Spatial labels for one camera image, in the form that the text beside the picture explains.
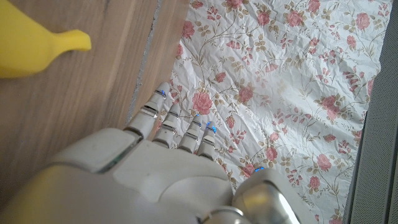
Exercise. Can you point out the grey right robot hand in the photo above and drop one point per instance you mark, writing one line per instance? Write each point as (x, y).
(155, 174)

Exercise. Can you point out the yellow toy banana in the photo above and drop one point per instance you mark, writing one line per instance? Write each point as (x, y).
(25, 46)

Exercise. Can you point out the floral backdrop cloth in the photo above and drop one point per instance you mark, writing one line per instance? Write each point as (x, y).
(280, 77)

